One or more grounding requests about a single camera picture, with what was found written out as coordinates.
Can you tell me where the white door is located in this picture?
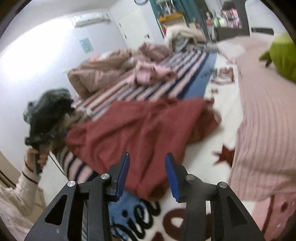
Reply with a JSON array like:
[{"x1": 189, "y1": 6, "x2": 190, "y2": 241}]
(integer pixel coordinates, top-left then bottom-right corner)
[{"x1": 117, "y1": 10, "x2": 154, "y2": 49}]

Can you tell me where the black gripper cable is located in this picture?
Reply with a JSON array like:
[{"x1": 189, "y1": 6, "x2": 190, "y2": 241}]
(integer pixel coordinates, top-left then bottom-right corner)
[{"x1": 47, "y1": 152, "x2": 70, "y2": 180}]

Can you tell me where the white air conditioner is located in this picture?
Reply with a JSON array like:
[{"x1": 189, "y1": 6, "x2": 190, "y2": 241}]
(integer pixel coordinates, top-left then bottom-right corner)
[{"x1": 71, "y1": 12, "x2": 111, "y2": 28}]

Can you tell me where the cream coat pile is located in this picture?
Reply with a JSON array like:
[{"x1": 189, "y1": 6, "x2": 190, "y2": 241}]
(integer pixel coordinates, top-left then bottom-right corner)
[{"x1": 164, "y1": 25, "x2": 207, "y2": 52}]

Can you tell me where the pink crumpled garment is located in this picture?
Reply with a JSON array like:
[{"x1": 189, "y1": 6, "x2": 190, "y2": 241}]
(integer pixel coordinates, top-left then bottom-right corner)
[{"x1": 126, "y1": 61, "x2": 178, "y2": 86}]

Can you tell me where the teal curtain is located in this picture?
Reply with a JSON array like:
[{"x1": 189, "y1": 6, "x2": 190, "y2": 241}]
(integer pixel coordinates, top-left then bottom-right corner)
[{"x1": 149, "y1": 0, "x2": 207, "y2": 30}]

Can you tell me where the dark red knit sweater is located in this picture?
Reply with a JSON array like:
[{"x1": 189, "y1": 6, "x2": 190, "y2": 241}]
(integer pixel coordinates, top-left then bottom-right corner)
[{"x1": 65, "y1": 98, "x2": 221, "y2": 201}]

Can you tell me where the person's left hand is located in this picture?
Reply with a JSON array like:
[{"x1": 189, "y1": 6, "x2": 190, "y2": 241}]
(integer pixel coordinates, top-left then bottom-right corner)
[{"x1": 25, "y1": 148, "x2": 50, "y2": 172}]

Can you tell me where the black garment on pile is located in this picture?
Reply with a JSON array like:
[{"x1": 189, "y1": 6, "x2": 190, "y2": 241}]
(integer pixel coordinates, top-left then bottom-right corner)
[{"x1": 25, "y1": 96, "x2": 73, "y2": 137}]

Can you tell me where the pink satin bag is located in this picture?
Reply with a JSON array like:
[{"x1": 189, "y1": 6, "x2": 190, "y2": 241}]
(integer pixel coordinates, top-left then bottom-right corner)
[{"x1": 138, "y1": 43, "x2": 171, "y2": 62}]

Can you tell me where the round wall clock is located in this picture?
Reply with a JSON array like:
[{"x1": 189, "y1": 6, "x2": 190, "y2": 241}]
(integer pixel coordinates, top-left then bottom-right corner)
[{"x1": 134, "y1": 0, "x2": 149, "y2": 6}]

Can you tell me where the dark desk with clutter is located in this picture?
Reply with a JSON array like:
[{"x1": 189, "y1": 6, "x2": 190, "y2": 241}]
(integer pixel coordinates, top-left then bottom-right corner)
[{"x1": 208, "y1": 11, "x2": 250, "y2": 42}]

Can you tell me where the dark tall bookshelf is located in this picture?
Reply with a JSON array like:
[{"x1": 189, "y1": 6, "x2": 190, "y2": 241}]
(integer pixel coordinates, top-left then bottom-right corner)
[{"x1": 222, "y1": 0, "x2": 249, "y2": 30}]

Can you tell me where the yellow white cabinet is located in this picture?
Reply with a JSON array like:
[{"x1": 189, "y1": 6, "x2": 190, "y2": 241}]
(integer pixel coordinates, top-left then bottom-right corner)
[{"x1": 157, "y1": 13, "x2": 187, "y2": 37}]

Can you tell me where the white bed headboard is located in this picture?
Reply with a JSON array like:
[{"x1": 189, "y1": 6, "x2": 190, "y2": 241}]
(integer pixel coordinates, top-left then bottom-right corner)
[{"x1": 245, "y1": 0, "x2": 287, "y2": 36}]

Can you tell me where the striped fleece bed blanket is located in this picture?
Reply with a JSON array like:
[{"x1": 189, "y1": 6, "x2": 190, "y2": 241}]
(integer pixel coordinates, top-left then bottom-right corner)
[{"x1": 53, "y1": 44, "x2": 296, "y2": 241}]

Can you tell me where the blue wall poster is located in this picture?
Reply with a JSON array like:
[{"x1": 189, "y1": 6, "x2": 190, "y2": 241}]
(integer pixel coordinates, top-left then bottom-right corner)
[{"x1": 79, "y1": 38, "x2": 93, "y2": 53}]

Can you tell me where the green avocado plush toy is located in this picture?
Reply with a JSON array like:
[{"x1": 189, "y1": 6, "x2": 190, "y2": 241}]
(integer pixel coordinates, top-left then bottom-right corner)
[{"x1": 259, "y1": 33, "x2": 296, "y2": 83}]

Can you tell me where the glass display case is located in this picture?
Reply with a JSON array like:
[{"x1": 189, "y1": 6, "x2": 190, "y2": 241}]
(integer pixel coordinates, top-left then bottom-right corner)
[{"x1": 156, "y1": 0, "x2": 176, "y2": 16}]

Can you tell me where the pink beige duvet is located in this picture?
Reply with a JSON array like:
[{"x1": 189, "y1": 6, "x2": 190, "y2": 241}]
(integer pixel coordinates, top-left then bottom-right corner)
[{"x1": 67, "y1": 49, "x2": 148, "y2": 99}]

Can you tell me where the pink striped front pillow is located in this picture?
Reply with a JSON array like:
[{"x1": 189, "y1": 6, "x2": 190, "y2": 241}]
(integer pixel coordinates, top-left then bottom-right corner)
[{"x1": 229, "y1": 48, "x2": 295, "y2": 200}]

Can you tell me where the person's left forearm white sleeve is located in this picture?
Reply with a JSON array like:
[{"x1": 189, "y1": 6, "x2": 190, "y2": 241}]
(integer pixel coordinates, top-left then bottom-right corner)
[{"x1": 0, "y1": 162, "x2": 42, "y2": 241}]

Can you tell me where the olive garment on pile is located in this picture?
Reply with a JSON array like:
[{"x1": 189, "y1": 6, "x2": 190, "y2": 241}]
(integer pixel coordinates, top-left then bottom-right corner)
[{"x1": 50, "y1": 110, "x2": 91, "y2": 157}]

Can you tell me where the pink rear pillow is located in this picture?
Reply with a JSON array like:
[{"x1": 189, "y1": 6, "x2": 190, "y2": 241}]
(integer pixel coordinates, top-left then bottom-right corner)
[{"x1": 217, "y1": 33, "x2": 275, "y2": 60}]

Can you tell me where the grey garment on pile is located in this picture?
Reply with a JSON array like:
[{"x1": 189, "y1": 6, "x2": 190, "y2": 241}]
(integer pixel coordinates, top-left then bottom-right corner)
[{"x1": 23, "y1": 88, "x2": 73, "y2": 125}]

